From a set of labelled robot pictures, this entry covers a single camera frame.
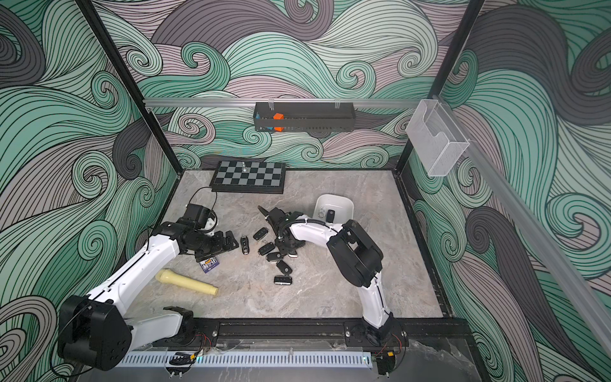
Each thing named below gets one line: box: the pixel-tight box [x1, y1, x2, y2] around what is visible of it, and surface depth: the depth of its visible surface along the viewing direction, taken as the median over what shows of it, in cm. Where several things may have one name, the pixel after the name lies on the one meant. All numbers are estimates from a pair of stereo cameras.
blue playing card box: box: [198, 256, 220, 274], surface depth 89 cm
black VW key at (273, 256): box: [265, 252, 282, 262], surface depth 91 cm
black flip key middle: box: [257, 241, 276, 256], surface depth 93 cm
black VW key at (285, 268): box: [276, 259, 293, 277], surface depth 89 cm
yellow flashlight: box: [155, 268, 219, 297], surface depth 83 cm
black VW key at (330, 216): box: [326, 209, 336, 223], surface depth 103 cm
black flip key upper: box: [252, 227, 269, 241], surface depth 97 cm
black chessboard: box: [209, 160, 287, 195], surface depth 116 cm
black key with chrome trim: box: [273, 276, 293, 286], surface depth 85 cm
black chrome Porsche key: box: [240, 235, 250, 256], surface depth 94 cm
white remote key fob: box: [317, 206, 327, 219], surface depth 105 cm
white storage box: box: [312, 194, 355, 226], surface depth 105 cm
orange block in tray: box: [272, 112, 285, 133], surface depth 89 cm
